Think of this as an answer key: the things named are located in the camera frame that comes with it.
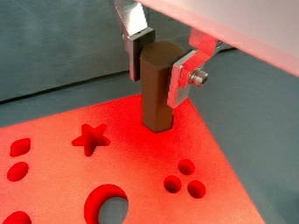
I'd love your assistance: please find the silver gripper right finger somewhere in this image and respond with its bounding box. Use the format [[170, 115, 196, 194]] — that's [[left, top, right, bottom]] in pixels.
[[168, 29, 218, 109]]

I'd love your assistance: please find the red shape sorter block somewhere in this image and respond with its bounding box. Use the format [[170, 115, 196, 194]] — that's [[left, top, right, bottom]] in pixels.
[[0, 95, 266, 224]]

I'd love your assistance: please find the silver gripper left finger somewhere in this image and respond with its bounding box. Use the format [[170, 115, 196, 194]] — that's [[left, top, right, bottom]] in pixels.
[[114, 0, 156, 81]]

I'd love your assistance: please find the brown hexagon peg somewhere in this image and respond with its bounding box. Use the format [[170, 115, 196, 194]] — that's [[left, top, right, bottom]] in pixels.
[[141, 41, 184, 133]]

